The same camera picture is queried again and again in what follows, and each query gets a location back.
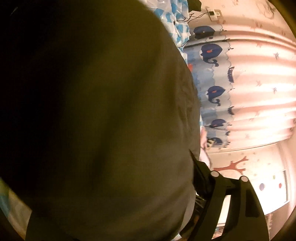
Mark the black puffer jacket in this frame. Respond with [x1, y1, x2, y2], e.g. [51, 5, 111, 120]
[0, 0, 202, 241]

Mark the pink clothing pile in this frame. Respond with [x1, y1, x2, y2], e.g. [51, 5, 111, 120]
[199, 127, 211, 169]

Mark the white wardrobe with tree sticker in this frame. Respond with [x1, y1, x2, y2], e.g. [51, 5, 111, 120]
[209, 139, 295, 229]

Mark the whale pattern curtain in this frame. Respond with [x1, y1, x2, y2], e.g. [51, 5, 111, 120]
[185, 24, 295, 152]

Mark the black garment at headboard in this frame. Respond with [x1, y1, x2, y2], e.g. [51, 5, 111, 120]
[187, 0, 202, 12]

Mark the white wall socket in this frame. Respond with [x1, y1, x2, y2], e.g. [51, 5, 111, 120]
[206, 8, 223, 21]

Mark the black charging cable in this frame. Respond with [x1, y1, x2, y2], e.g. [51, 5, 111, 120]
[176, 11, 213, 24]

